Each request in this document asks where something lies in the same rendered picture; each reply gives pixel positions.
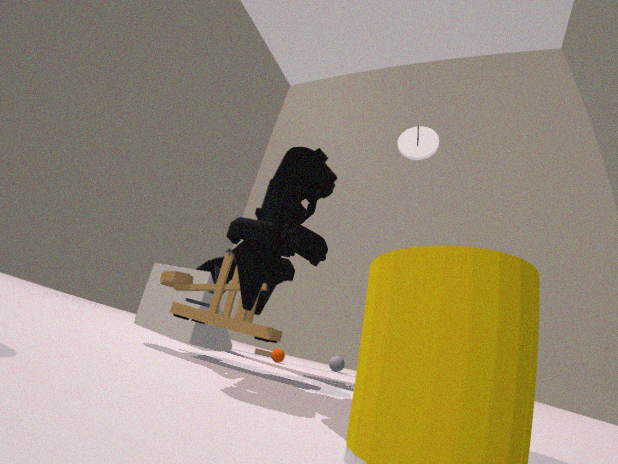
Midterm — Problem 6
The orange ball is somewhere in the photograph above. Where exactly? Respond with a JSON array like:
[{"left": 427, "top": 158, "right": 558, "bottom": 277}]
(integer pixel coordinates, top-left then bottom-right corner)
[{"left": 271, "top": 349, "right": 285, "bottom": 363}]

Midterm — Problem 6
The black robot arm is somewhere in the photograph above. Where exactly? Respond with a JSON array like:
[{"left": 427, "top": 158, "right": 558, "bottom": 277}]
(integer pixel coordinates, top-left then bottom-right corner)
[{"left": 196, "top": 147, "right": 338, "bottom": 284}]

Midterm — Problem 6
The wooden toy catapult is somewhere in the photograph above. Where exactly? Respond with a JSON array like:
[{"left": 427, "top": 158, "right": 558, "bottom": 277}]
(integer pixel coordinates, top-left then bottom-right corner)
[{"left": 160, "top": 249, "right": 283, "bottom": 343}]

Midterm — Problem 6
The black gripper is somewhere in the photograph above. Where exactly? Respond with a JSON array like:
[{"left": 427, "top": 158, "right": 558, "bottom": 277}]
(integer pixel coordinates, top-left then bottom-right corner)
[{"left": 227, "top": 203, "right": 297, "bottom": 316}]

